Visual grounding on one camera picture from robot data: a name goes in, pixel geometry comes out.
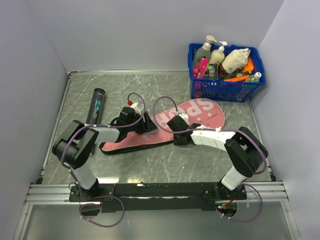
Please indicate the dark picture box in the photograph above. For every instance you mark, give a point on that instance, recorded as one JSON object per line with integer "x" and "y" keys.
{"x": 211, "y": 71}

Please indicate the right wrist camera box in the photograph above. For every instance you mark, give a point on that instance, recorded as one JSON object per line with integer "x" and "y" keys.
{"x": 184, "y": 116}

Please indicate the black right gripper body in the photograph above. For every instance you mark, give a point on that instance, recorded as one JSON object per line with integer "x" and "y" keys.
{"x": 176, "y": 140}

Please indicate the green bottle white cap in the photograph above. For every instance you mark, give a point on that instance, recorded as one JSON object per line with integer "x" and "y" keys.
{"x": 254, "y": 78}

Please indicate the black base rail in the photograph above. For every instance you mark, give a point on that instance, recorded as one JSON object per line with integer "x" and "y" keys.
{"x": 115, "y": 197}

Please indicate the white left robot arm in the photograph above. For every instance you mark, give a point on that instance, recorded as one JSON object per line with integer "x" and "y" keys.
{"x": 75, "y": 144}

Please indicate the beige paper bag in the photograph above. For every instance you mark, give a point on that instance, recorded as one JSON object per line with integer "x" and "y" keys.
{"x": 235, "y": 61}

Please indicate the green pump bottle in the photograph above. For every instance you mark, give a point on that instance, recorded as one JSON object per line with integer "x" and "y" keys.
{"x": 204, "y": 51}

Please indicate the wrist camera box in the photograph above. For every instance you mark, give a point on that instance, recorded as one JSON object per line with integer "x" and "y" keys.
{"x": 137, "y": 106}
{"x": 184, "y": 116}

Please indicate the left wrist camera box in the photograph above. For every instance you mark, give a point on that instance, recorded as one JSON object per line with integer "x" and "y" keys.
{"x": 137, "y": 106}

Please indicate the orange tube package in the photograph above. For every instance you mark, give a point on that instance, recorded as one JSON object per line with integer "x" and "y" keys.
{"x": 241, "y": 78}

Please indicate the black shuttlecock tube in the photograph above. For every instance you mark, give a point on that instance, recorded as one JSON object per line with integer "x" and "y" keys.
{"x": 96, "y": 107}

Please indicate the pink snack box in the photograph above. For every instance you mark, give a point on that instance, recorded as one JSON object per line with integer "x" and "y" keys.
{"x": 198, "y": 72}

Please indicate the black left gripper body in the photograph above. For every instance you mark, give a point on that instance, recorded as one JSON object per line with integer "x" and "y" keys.
{"x": 140, "y": 127}

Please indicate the cream pump bottle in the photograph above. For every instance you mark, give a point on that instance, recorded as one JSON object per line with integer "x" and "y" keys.
{"x": 218, "y": 55}

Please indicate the pink racket bag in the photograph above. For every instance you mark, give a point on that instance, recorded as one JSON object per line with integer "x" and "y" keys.
{"x": 200, "y": 111}

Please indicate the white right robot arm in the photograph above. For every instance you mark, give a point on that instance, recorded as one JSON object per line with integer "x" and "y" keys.
{"x": 245, "y": 151}

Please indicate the orange snack packet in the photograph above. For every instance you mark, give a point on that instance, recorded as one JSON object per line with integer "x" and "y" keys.
{"x": 249, "y": 67}

